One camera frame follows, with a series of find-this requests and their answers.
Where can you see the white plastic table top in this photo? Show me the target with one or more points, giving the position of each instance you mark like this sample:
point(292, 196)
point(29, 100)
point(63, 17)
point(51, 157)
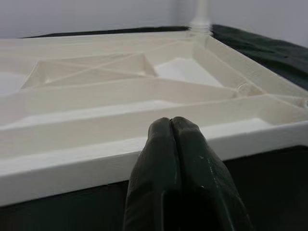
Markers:
point(72, 96)

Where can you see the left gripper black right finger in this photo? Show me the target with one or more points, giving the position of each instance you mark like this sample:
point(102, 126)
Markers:
point(204, 187)

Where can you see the white plastic table leg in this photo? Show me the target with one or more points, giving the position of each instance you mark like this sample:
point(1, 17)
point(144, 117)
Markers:
point(201, 12)

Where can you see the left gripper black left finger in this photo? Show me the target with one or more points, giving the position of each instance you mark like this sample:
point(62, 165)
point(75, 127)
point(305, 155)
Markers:
point(154, 180)

